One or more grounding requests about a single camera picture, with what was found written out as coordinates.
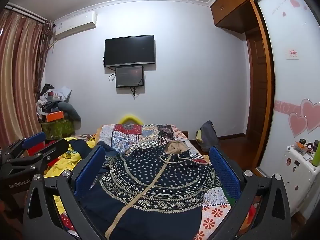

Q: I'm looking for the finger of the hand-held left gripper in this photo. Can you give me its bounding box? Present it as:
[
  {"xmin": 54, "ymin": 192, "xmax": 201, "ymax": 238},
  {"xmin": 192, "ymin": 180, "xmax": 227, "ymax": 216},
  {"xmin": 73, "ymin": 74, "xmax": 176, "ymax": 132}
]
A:
[
  {"xmin": 34, "ymin": 139, "xmax": 69, "ymax": 174},
  {"xmin": 7, "ymin": 131, "xmax": 47, "ymax": 155}
]

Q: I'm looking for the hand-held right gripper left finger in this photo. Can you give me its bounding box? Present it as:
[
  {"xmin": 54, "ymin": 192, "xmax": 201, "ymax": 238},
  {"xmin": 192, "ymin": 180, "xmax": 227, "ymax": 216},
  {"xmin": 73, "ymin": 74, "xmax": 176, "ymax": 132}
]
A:
[{"xmin": 22, "ymin": 145, "xmax": 110, "ymax": 240}]

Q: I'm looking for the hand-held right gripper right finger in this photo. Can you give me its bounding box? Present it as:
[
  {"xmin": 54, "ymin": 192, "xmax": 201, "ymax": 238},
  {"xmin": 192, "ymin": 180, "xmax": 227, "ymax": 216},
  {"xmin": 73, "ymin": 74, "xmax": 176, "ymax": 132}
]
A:
[{"xmin": 209, "ymin": 145, "xmax": 292, "ymax": 240}]

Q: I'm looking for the navy patterned hooded sweater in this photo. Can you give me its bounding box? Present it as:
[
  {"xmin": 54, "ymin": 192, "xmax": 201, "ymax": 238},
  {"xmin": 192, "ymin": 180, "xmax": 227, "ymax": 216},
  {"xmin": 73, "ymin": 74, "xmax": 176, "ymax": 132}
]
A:
[{"xmin": 69, "ymin": 139, "xmax": 237, "ymax": 240}]

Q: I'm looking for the pile of mixed clothes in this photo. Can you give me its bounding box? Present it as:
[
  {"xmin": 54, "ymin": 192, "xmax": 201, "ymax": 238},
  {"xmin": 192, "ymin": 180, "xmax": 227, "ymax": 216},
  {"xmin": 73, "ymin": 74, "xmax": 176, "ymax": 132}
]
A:
[{"xmin": 36, "ymin": 83, "xmax": 73, "ymax": 115}]

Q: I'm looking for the yellow printed blanket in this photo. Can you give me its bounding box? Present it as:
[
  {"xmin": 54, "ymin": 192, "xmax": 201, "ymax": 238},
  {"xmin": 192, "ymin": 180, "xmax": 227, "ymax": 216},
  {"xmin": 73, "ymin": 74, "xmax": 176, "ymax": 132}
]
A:
[{"xmin": 44, "ymin": 134, "xmax": 101, "ymax": 220}]

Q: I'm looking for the green patterned storage box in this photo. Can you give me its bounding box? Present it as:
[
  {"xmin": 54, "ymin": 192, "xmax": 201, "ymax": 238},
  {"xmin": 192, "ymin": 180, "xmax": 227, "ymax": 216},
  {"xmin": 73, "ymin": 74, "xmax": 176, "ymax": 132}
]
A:
[{"xmin": 41, "ymin": 120, "xmax": 75, "ymax": 140}]

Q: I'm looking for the orange box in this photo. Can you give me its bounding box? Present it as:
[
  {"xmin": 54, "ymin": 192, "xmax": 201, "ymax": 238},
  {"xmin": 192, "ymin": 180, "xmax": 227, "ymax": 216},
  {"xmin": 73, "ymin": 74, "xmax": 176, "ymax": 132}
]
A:
[{"xmin": 45, "ymin": 110, "xmax": 65, "ymax": 122}]

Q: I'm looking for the grey backpack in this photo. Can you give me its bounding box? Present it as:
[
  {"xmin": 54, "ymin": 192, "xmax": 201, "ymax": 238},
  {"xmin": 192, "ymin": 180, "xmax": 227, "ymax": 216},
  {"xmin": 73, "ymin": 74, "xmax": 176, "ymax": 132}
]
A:
[{"xmin": 200, "ymin": 120, "xmax": 219, "ymax": 153}]

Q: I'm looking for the dark grey cushion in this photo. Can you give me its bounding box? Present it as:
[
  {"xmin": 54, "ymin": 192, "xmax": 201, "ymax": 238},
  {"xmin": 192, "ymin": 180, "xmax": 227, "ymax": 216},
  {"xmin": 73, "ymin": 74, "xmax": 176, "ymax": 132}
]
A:
[{"xmin": 57, "ymin": 102, "xmax": 82, "ymax": 128}]

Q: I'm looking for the yellow curved tube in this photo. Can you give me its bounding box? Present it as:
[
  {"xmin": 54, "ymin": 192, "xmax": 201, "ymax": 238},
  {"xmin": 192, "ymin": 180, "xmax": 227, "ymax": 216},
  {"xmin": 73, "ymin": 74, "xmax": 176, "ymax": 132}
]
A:
[{"xmin": 119, "ymin": 114, "xmax": 142, "ymax": 125}]

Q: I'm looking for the patchwork printed bedsheet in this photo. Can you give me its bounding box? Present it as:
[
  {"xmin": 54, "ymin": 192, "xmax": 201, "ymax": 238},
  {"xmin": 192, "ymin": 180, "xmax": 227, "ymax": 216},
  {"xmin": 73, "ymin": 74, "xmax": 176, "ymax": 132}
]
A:
[{"xmin": 96, "ymin": 124, "xmax": 239, "ymax": 240}]

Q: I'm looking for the white stickered cabinet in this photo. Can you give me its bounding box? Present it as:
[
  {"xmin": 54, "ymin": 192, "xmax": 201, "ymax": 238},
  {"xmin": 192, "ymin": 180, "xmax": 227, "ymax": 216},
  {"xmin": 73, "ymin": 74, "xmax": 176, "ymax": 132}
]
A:
[{"xmin": 260, "ymin": 144, "xmax": 320, "ymax": 227}]

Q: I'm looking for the striped red-brown curtain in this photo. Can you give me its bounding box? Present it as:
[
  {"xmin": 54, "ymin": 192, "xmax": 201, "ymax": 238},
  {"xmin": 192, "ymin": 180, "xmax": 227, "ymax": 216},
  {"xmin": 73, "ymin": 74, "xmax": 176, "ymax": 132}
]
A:
[{"xmin": 0, "ymin": 4, "xmax": 54, "ymax": 151}]

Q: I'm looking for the small orange-lidded box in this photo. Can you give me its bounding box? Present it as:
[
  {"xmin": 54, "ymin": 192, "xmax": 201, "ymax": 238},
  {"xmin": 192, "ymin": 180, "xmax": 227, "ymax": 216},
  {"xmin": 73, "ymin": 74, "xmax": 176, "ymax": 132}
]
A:
[{"xmin": 295, "ymin": 141, "xmax": 309, "ymax": 153}]

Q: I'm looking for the wooden door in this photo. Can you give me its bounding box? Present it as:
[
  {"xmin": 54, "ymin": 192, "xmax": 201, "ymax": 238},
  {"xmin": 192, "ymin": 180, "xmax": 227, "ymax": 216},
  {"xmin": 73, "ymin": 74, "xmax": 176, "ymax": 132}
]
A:
[{"xmin": 246, "ymin": 27, "xmax": 270, "ymax": 171}]

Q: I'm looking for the green bottle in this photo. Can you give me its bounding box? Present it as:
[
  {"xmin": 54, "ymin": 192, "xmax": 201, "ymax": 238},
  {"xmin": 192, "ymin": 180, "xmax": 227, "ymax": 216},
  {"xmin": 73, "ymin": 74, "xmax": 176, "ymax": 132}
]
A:
[{"xmin": 311, "ymin": 140, "xmax": 320, "ymax": 167}]

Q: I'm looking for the white heart-printed wardrobe door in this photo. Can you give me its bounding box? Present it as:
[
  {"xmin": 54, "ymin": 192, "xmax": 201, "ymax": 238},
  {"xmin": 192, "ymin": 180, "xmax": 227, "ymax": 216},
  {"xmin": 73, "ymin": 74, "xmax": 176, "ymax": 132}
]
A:
[{"xmin": 257, "ymin": 0, "xmax": 320, "ymax": 171}]

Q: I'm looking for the white air conditioner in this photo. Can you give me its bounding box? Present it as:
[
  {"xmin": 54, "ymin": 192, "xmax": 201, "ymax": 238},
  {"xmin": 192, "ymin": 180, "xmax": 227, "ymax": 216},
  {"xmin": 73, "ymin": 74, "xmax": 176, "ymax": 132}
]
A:
[{"xmin": 54, "ymin": 10, "xmax": 98, "ymax": 40}]

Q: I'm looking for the white paper note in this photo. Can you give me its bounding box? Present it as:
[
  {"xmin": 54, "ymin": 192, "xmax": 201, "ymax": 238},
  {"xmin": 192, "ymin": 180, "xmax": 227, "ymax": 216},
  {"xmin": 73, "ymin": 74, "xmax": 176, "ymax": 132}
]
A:
[{"xmin": 286, "ymin": 48, "xmax": 300, "ymax": 60}]

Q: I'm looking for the small black wall monitor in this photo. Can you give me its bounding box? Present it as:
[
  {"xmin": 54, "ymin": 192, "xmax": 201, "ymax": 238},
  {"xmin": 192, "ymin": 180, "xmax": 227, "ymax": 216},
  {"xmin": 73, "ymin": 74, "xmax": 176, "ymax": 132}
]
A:
[{"xmin": 115, "ymin": 65, "xmax": 145, "ymax": 88}]

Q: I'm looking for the black wall television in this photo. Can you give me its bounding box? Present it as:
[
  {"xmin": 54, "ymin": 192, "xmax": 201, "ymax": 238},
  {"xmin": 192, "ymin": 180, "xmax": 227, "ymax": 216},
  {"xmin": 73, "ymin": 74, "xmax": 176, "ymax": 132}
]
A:
[{"xmin": 104, "ymin": 35, "xmax": 156, "ymax": 68}]

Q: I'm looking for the black curtain rail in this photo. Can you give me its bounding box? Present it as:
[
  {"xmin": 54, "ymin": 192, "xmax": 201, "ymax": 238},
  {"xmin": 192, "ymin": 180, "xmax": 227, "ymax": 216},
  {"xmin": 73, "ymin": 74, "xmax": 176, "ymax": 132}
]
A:
[{"xmin": 7, "ymin": 3, "xmax": 48, "ymax": 22}]

